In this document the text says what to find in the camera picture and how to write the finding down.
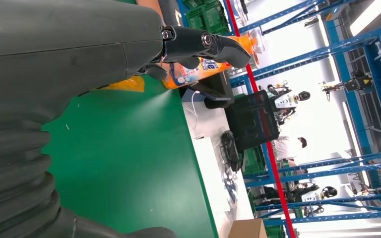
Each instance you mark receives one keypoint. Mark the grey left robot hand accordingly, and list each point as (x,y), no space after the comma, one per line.
(62,49)

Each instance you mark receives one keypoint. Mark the orange detergent bottle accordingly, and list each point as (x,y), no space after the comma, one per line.
(184,78)

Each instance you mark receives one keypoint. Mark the black zip case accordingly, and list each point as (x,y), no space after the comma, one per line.
(253,121)

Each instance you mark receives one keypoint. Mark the yellow taped cardboard sheet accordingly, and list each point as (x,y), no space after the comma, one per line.
(128,84)

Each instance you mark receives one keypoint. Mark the person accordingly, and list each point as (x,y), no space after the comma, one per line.
(284,148)
(147,5)

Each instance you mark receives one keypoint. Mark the green work table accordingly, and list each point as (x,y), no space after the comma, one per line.
(128,157)

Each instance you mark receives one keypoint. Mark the green plastic crate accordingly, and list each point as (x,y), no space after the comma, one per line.
(207,16)
(254,161)

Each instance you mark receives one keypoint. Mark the tablet with blue cover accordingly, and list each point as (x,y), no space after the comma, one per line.
(220,88)

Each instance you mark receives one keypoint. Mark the white desk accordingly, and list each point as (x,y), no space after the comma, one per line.
(210,131)

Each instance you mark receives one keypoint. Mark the black remote controller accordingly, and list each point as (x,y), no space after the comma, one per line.
(230,151)

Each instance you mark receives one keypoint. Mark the white humanoid robot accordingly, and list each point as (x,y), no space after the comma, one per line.
(308,197)
(285,100)

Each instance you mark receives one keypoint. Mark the brown cardboard box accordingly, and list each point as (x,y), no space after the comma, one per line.
(246,230)

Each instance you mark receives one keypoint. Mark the red pole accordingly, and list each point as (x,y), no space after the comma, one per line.
(280,187)

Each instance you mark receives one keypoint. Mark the ceiling light strip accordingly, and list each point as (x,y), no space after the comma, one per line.
(371,14)

